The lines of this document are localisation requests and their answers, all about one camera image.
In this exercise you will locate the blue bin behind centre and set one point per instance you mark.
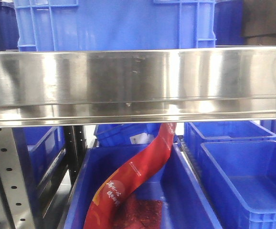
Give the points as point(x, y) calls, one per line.
point(126, 134)

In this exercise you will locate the blue bin rear right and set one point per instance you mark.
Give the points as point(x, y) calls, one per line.
point(196, 133)

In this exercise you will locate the blue bin with red bag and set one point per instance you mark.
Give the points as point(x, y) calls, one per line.
point(185, 205)

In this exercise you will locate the blue bin lower left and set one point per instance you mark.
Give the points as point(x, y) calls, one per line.
point(44, 145)

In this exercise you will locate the empty blue bin front right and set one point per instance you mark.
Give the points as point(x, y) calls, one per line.
point(240, 180)

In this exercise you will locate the red printed snack bag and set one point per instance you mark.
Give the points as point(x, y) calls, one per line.
point(128, 177)

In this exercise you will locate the large blue crate on shelf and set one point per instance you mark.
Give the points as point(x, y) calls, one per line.
point(105, 25)

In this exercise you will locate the brown cardboard piece on shelf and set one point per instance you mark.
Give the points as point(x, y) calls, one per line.
point(259, 18)

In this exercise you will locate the perforated steel shelf upright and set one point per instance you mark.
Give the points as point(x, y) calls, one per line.
point(17, 179)

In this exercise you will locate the stainless steel shelf rail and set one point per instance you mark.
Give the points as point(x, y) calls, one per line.
point(147, 86)

